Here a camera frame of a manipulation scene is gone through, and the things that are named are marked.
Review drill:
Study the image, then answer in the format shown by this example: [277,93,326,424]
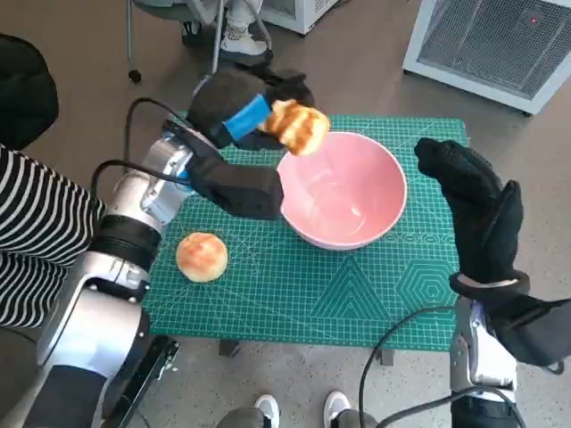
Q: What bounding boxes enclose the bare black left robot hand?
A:
[186,64,316,151]

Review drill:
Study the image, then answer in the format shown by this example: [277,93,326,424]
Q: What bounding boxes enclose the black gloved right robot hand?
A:
[413,136,524,286]

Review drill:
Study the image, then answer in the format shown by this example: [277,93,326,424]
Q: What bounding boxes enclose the lobed toy bread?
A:
[258,98,332,157]

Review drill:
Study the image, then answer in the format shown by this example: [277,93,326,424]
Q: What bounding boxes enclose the pink bowl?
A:
[277,131,409,251]

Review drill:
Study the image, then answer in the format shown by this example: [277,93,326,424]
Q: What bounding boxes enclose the round toy bread bun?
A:
[176,230,229,283]

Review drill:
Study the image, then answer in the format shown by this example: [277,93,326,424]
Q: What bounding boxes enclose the seated person's legs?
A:
[180,0,274,58]

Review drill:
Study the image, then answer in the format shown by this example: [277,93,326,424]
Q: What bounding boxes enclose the grey wheeled chair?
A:
[127,0,274,84]

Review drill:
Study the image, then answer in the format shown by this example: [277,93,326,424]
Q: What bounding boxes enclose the white cabinet appliance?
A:
[261,0,349,36]

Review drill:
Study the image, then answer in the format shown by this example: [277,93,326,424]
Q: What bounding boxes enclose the white appliance with mesh grille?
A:
[401,0,571,116]

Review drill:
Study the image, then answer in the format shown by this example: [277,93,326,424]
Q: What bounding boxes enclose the green cutting mat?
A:
[146,113,469,353]

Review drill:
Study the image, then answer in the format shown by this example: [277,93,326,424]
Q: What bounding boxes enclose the white shoe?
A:
[322,391,352,428]
[252,392,281,428]

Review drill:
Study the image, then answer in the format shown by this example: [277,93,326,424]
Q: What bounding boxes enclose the grey leg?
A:
[332,408,378,428]
[216,406,269,428]

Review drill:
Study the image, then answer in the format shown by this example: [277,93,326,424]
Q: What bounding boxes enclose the person in striped cloth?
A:
[0,33,108,331]

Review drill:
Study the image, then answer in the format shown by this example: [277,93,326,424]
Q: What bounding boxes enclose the black metal bar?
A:
[104,334,182,428]

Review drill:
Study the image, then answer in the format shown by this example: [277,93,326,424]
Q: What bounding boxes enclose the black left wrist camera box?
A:
[162,119,286,221]

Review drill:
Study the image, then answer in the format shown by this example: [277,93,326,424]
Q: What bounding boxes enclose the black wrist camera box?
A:
[162,119,286,221]
[488,293,571,366]

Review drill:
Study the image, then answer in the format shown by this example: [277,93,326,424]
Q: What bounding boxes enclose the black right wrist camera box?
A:
[488,293,571,366]

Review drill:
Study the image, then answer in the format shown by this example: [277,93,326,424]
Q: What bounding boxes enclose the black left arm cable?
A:
[91,97,193,202]

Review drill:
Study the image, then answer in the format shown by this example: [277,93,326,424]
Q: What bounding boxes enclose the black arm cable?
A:
[91,97,193,202]
[359,306,527,428]

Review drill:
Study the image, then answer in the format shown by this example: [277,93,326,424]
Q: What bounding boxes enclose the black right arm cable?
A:
[359,306,527,428]

